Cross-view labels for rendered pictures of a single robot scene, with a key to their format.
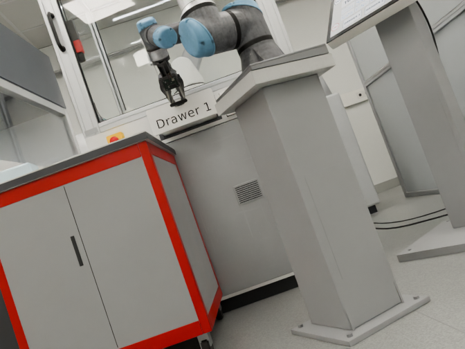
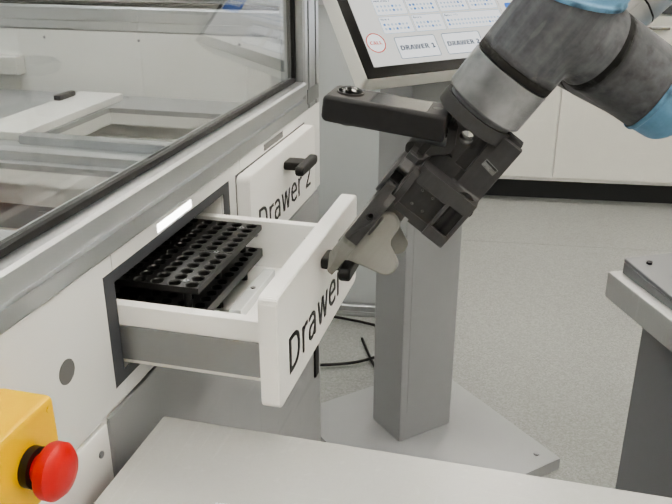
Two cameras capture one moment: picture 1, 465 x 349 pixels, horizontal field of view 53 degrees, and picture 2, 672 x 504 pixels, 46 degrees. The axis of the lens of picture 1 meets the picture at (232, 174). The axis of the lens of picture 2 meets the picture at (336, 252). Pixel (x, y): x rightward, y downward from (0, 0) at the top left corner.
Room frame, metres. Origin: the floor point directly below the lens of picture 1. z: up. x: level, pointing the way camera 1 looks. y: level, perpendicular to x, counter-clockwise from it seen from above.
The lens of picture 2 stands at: (1.74, 0.81, 1.22)
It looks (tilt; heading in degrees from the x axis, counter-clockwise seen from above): 23 degrees down; 284
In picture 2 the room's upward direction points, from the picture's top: straight up
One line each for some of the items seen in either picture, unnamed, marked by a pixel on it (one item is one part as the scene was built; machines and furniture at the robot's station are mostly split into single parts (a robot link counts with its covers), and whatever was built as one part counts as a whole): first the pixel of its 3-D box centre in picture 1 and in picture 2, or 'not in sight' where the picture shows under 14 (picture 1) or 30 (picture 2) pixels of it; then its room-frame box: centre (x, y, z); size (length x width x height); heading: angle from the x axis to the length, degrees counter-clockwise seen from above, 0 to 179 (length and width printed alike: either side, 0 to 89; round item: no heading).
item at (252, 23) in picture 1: (244, 25); not in sight; (1.42, -0.19, 0.95); 0.13 x 0.12 x 0.14; 116
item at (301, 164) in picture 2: not in sight; (298, 164); (2.05, -0.21, 0.91); 0.07 x 0.04 x 0.01; 89
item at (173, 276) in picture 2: not in sight; (138, 270); (2.14, 0.10, 0.87); 0.22 x 0.18 x 0.06; 179
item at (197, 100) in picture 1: (182, 111); (315, 286); (1.94, 0.11, 0.87); 0.29 x 0.02 x 0.11; 89
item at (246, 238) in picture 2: not in sight; (224, 255); (2.03, 0.11, 0.90); 0.18 x 0.02 x 0.01; 89
